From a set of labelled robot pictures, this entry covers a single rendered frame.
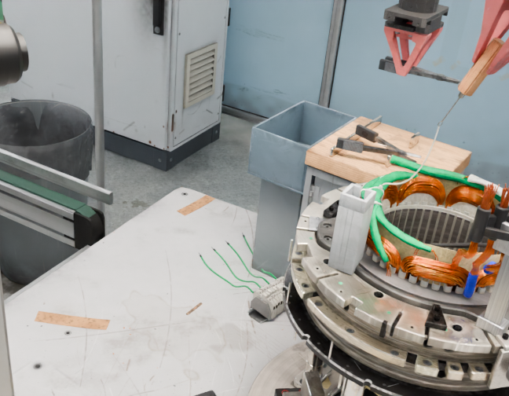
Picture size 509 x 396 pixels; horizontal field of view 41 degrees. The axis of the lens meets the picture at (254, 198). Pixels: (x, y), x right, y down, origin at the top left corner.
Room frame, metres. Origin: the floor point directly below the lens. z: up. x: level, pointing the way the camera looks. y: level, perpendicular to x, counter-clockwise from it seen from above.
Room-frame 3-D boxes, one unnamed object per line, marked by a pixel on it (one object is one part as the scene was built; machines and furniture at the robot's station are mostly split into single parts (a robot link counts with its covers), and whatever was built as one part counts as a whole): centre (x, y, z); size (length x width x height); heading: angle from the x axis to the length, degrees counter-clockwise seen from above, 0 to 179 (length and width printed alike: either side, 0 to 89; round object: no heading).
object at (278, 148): (1.04, -0.07, 0.92); 0.17 x 0.11 x 0.28; 149
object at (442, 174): (0.72, -0.23, 1.15); 0.15 x 0.04 x 0.02; 59
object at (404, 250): (0.59, -0.16, 1.13); 0.08 x 0.02 x 0.04; 59
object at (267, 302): (0.91, -0.05, 0.80); 0.10 x 0.05 x 0.04; 138
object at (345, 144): (0.92, -0.13, 1.09); 0.04 x 0.01 x 0.02; 74
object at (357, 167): (0.97, -0.21, 1.05); 0.20 x 0.19 x 0.02; 59
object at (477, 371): (0.50, -0.23, 1.05); 0.02 x 0.02 x 0.01; 8
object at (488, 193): (0.52, -0.20, 1.24); 0.01 x 0.01 x 0.03
